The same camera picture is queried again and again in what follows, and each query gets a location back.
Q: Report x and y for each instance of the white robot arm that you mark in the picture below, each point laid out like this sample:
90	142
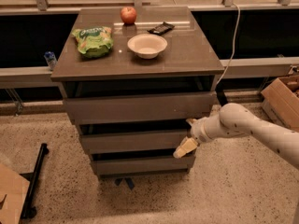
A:
233	121

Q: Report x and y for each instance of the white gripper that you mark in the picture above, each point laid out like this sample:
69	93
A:
198	131

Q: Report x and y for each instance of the red apple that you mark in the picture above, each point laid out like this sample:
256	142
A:
128	15

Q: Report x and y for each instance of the brown cardboard box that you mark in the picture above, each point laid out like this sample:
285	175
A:
281	95

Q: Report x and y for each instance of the grey bottom drawer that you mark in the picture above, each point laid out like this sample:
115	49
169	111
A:
142	165

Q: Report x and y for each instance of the cardboard sheet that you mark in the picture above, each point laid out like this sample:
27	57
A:
13	190

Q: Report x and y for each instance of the grey top drawer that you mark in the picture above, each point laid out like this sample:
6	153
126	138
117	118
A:
133	108

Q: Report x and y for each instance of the grey drawer cabinet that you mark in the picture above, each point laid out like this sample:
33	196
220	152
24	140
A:
188	64

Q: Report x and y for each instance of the white paper bowl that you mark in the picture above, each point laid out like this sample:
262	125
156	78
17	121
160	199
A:
147	46

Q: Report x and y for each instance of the plastic water bottle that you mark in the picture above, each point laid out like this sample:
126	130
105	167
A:
50	59

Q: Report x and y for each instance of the black snack bar wrapper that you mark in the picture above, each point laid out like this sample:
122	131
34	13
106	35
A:
161	28

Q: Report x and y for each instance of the black metal stand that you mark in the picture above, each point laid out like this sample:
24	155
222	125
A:
29	211

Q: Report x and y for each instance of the green chip bag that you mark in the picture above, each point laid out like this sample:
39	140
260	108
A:
94	42

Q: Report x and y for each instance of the grey drawer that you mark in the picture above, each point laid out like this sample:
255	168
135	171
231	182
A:
135	141
133	108
142	165

